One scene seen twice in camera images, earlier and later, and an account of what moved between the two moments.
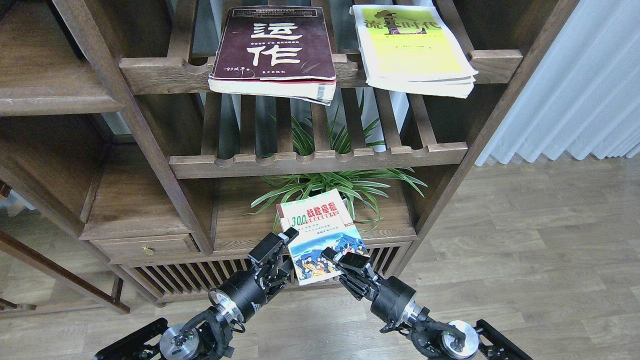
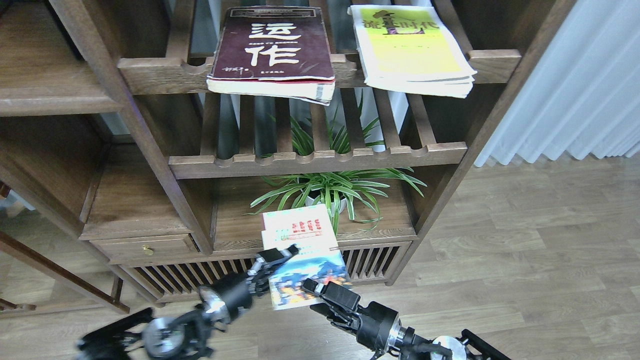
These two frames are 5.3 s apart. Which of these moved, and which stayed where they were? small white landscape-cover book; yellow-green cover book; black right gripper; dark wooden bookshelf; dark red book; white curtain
Moved: black right gripper; small white landscape-cover book
Stayed: yellow-green cover book; dark wooden bookshelf; white curtain; dark red book
